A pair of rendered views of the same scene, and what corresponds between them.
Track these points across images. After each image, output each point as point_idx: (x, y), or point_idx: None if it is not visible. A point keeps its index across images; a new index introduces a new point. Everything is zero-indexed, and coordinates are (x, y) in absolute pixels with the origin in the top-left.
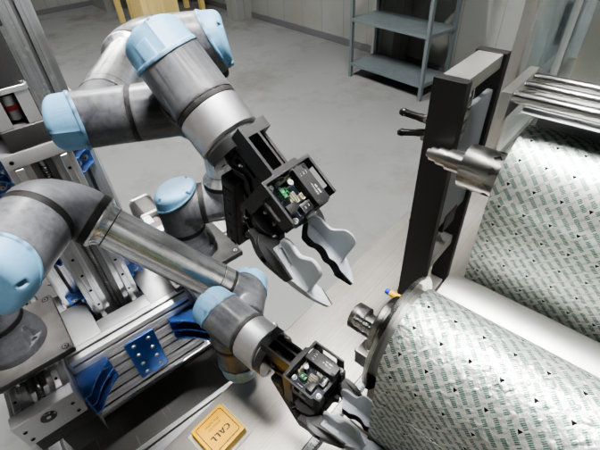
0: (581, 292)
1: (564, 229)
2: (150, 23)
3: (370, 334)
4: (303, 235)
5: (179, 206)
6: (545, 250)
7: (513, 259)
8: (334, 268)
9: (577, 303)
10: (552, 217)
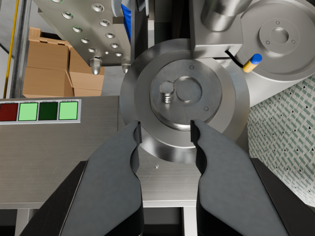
0: (271, 125)
1: (294, 171)
2: None
3: (154, 109)
4: (206, 219)
5: None
6: (293, 145)
7: (304, 121)
8: (196, 136)
9: (270, 114)
10: (303, 178)
